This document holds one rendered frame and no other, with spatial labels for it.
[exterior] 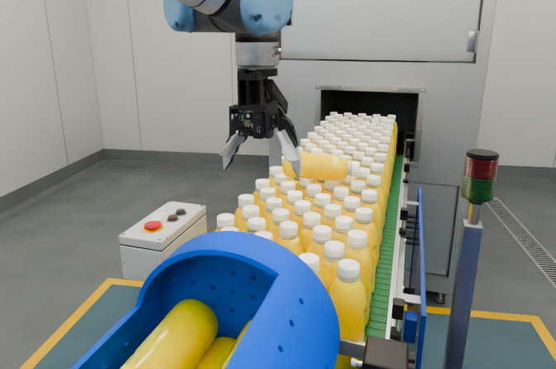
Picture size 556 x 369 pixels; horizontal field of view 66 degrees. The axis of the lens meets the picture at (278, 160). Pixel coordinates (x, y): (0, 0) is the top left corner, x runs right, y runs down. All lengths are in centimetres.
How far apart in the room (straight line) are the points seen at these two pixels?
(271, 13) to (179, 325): 40
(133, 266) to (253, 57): 50
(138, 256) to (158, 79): 432
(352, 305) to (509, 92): 437
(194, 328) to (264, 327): 14
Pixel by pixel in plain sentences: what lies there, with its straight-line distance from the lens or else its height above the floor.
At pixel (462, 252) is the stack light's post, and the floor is 103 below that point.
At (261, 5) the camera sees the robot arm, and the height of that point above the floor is 153.
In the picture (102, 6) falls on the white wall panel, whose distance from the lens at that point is 543.
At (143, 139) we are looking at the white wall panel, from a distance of 540.
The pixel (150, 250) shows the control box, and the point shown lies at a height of 108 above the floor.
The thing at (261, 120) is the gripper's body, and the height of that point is 135.
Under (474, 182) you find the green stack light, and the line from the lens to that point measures 97.
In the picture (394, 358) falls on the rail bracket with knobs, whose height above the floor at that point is 100.
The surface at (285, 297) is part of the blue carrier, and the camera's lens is 52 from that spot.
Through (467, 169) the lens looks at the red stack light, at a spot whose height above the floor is 122.
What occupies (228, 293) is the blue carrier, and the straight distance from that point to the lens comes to 65.
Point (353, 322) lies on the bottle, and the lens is 81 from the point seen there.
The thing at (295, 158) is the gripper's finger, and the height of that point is 128.
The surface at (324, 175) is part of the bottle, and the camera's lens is 117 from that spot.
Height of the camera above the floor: 149
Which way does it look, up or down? 16 degrees down
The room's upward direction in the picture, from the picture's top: straight up
